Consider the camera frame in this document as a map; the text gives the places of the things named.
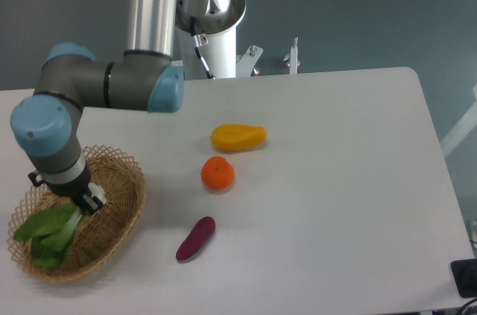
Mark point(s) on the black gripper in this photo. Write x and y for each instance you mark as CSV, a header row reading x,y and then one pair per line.
x,y
74,185

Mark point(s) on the green bok choy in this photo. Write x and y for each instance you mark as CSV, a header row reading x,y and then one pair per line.
x,y
43,229

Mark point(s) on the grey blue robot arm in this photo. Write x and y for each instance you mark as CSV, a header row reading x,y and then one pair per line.
x,y
45,124

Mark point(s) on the woven wicker basket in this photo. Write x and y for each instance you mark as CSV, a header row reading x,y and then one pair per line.
x,y
98,236

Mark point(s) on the purple sweet potato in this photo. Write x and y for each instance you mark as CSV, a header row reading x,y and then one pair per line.
x,y
198,237

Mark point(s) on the orange tangerine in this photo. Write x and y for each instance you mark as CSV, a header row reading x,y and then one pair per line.
x,y
217,174

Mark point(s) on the yellow papaya half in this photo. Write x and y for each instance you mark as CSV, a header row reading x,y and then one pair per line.
x,y
238,137

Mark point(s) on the black device at table edge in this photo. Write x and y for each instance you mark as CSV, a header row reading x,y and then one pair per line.
x,y
464,274

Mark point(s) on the white table leg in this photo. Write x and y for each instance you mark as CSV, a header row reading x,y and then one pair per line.
x,y
459,131

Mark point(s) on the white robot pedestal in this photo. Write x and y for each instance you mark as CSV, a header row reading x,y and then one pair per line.
x,y
206,32

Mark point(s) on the white pedestal foot frame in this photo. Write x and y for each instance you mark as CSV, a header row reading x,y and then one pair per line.
x,y
249,62

